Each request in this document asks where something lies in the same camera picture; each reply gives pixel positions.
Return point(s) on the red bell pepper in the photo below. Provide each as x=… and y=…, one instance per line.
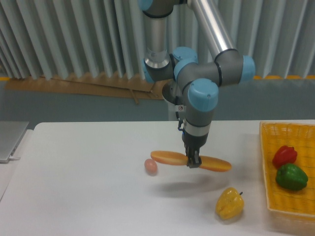
x=284, y=155

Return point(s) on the long orange baguette bread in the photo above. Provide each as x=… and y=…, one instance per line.
x=179, y=159

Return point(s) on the brown cardboard sheet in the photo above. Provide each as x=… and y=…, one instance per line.
x=135, y=88

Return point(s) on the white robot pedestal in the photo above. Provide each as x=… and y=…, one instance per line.
x=174, y=100

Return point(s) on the silver laptop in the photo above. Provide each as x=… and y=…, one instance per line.
x=11, y=133

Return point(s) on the yellow woven basket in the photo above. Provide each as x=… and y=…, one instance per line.
x=273, y=135

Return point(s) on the yellow bell pepper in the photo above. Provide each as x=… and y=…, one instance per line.
x=230, y=204

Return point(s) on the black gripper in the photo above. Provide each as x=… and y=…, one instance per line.
x=192, y=146

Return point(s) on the green bell pepper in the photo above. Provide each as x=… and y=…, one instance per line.
x=292, y=177

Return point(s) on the brown egg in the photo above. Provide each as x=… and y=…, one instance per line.
x=151, y=167

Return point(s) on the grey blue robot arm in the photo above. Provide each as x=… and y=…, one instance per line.
x=192, y=88

